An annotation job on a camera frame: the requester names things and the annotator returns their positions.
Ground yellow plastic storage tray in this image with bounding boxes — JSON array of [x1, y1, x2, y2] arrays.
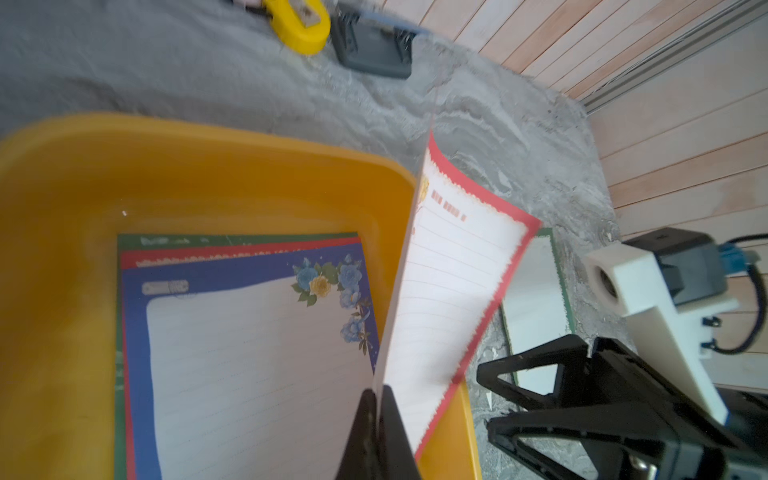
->
[[0, 111, 484, 480]]

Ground red bordered stationery paper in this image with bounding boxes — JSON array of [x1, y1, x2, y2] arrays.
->
[[374, 139, 541, 457]]

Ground green bordered stationery paper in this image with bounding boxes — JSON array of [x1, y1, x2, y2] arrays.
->
[[499, 226, 578, 397]]

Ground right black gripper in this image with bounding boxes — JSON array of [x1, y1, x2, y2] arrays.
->
[[476, 334, 767, 479]]

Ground yellow tape measure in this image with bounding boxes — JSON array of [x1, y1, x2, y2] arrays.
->
[[263, 0, 331, 56]]

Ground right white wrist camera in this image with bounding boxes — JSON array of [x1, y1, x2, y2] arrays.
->
[[585, 227, 767, 423]]

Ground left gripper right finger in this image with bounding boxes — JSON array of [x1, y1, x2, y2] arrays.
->
[[377, 385, 421, 480]]

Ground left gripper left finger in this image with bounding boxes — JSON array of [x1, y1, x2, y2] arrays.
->
[[335, 389, 378, 480]]

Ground blue bordered stationery paper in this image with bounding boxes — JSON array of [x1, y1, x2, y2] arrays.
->
[[121, 237, 379, 479]]

